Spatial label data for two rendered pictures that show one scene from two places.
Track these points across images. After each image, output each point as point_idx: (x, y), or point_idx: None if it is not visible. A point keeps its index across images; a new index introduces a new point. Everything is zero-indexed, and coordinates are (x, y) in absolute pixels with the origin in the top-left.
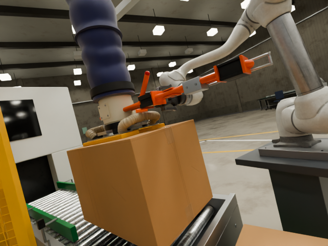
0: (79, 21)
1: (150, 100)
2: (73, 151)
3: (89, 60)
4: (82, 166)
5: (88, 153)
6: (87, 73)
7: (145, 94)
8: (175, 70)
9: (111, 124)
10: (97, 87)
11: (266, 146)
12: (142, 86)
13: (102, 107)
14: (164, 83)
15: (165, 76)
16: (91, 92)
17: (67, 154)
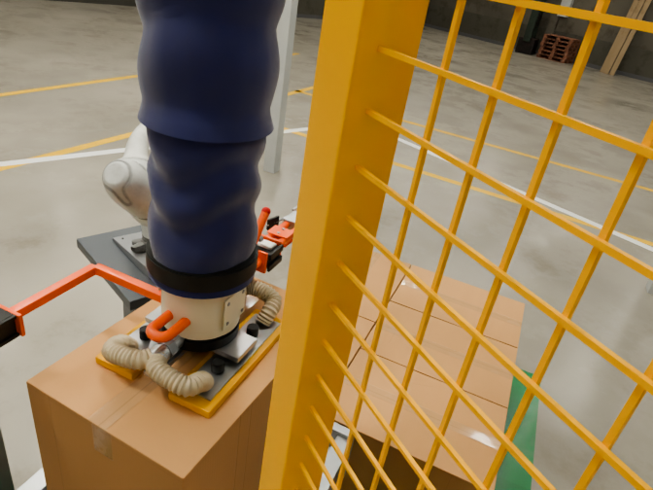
0: (268, 105)
1: (278, 255)
2: (222, 439)
3: (253, 199)
4: (237, 445)
5: (265, 397)
6: (239, 230)
7: (280, 248)
8: (146, 157)
9: (238, 325)
10: (257, 259)
11: (105, 260)
12: (260, 233)
13: (235, 298)
14: (146, 193)
15: (147, 177)
16: (243, 273)
17: (187, 482)
